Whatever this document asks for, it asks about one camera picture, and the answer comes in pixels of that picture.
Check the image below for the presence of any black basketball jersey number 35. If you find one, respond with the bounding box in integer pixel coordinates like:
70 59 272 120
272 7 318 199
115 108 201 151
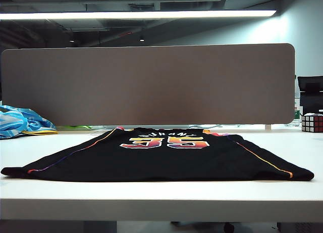
1 126 315 182

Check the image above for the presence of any brown fabric desk divider panel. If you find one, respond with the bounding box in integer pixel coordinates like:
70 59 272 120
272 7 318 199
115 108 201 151
1 42 296 126

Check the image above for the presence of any long white ceiling light strip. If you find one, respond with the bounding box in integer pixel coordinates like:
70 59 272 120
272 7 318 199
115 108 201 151
0 10 278 21

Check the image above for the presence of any yellow flat item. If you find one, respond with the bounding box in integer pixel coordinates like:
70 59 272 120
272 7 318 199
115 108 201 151
22 130 59 135

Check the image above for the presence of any clear bottle green label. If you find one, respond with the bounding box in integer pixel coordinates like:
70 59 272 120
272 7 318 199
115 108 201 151
293 90 302 127

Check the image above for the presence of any blue white plastic bag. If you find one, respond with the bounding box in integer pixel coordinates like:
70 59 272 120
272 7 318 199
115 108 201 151
0 104 58 139

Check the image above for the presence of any Rubik's cube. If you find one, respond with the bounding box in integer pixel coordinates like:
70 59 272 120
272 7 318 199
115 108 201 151
301 113 323 133

